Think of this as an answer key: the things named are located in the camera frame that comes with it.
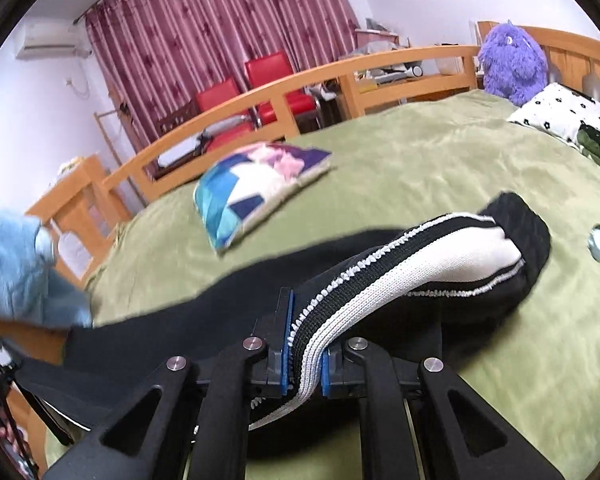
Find purple plush monster toy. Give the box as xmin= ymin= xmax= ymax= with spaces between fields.
xmin=478 ymin=22 xmax=548 ymax=107

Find wooden bed frame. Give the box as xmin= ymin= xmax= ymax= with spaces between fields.
xmin=0 ymin=22 xmax=600 ymax=470

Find white wall air conditioner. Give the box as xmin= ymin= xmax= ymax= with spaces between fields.
xmin=14 ymin=20 xmax=92 ymax=61

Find light blue plush towel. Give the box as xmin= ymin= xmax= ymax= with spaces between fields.
xmin=0 ymin=210 xmax=93 ymax=330

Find white flower-print pillow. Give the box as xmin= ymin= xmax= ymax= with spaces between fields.
xmin=507 ymin=82 xmax=600 ymax=166

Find cluttered desk behind bed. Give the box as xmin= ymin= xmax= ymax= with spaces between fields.
xmin=324 ymin=16 xmax=477 ymax=111

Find left red chair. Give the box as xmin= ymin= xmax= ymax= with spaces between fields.
xmin=194 ymin=77 xmax=258 ymax=154

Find colourful geometric pillow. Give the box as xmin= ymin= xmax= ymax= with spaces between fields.
xmin=193 ymin=142 xmax=332 ymax=254

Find maroon striped curtain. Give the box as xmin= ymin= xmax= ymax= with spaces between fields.
xmin=84 ymin=0 xmax=358 ymax=151

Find black pants white stripes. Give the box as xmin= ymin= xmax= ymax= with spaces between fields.
xmin=15 ymin=192 xmax=550 ymax=430

